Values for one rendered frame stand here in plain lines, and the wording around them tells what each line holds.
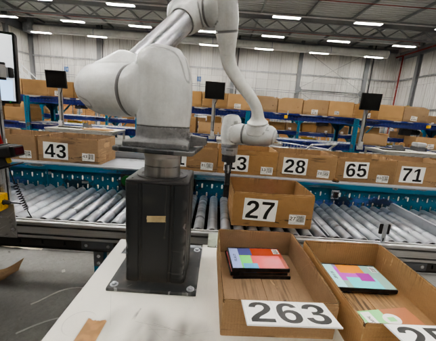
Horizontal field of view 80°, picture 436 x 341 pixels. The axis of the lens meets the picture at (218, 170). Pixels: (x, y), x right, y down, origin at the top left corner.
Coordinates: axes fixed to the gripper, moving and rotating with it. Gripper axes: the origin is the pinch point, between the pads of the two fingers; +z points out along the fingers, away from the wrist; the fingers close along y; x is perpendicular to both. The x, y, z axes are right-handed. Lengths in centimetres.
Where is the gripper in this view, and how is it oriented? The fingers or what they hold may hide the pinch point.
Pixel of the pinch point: (225, 191)
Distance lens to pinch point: 145.6
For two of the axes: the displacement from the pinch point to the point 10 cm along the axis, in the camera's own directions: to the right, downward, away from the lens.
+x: 10.0, 0.7, 0.1
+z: -0.7, 9.7, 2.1
